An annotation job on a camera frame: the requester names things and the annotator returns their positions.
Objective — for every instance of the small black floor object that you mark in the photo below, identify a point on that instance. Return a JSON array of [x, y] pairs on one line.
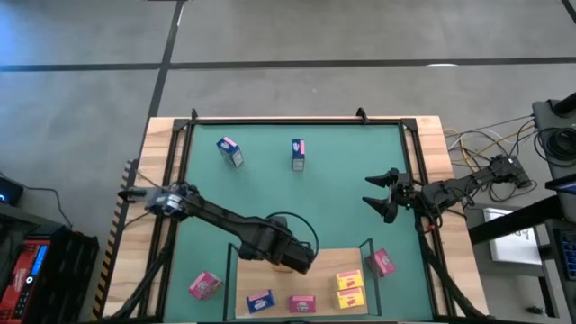
[[535, 310]]

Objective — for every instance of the black beam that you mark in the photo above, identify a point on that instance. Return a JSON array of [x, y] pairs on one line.
[[513, 220]]

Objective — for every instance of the yellow black hazard tape strip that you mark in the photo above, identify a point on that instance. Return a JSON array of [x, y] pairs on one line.
[[112, 243]]

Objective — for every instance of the red electronic device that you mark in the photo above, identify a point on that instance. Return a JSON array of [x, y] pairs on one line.
[[18, 279]]

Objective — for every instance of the black keyboard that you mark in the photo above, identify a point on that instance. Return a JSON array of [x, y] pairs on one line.
[[567, 254]]

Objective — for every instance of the white board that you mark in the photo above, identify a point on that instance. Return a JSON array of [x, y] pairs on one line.
[[513, 247]]

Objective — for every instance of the green table mat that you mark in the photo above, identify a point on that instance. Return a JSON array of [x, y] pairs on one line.
[[324, 202]]

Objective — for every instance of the black plastic crate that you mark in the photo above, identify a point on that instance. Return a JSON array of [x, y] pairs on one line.
[[72, 270]]

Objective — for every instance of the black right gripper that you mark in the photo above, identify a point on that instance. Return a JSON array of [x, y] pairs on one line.
[[405, 191]]

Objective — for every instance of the wooden shelf with black legs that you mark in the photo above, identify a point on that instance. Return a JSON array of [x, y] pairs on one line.
[[315, 279]]

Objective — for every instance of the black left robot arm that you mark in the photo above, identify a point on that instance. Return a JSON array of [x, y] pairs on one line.
[[216, 216]]

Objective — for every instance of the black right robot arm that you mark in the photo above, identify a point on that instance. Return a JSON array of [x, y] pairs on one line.
[[450, 189]]

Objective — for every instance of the black clamp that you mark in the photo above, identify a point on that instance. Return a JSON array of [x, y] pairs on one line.
[[362, 114], [194, 114]]

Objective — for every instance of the black device with blue light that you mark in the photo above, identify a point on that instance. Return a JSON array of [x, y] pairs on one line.
[[11, 191]]

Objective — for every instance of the black metal table frame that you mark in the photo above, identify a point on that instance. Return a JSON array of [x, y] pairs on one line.
[[292, 121]]

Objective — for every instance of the blue cereal box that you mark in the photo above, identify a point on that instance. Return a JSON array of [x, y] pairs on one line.
[[298, 154], [230, 151], [260, 300]]

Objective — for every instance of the pink Raisin Bran cereal box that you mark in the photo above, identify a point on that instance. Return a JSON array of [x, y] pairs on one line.
[[302, 304], [381, 262], [204, 285]]

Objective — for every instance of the dark grey side table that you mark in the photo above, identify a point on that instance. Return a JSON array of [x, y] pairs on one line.
[[546, 117]]

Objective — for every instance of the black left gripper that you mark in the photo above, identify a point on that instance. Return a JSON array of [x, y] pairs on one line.
[[288, 254]]

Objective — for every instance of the dark laptop with blue screen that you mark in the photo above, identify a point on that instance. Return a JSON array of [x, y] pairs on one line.
[[562, 185]]

